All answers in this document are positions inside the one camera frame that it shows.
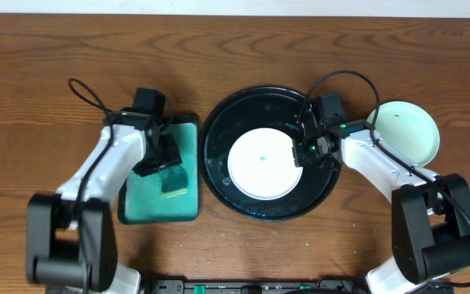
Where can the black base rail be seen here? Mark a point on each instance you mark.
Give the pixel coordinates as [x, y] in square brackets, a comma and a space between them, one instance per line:
[182, 286]

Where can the round black tray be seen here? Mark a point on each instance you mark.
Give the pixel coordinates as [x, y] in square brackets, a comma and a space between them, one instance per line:
[246, 110]

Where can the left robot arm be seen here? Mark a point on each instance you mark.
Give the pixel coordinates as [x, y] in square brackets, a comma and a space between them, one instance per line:
[70, 237]

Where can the rectangular tray with green water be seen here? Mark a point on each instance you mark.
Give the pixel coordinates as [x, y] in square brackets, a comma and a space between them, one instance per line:
[140, 200]

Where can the white plate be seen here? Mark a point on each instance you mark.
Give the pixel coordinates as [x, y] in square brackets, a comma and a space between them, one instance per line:
[262, 166]

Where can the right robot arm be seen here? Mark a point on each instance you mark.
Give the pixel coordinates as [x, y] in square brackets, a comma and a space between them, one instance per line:
[430, 213]

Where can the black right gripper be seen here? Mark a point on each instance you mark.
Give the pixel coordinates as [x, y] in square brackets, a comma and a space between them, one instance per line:
[301, 151]

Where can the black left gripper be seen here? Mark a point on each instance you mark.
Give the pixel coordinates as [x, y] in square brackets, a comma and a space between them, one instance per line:
[160, 162]

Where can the green and yellow sponge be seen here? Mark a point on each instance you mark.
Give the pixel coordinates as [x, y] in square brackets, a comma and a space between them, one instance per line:
[174, 182]

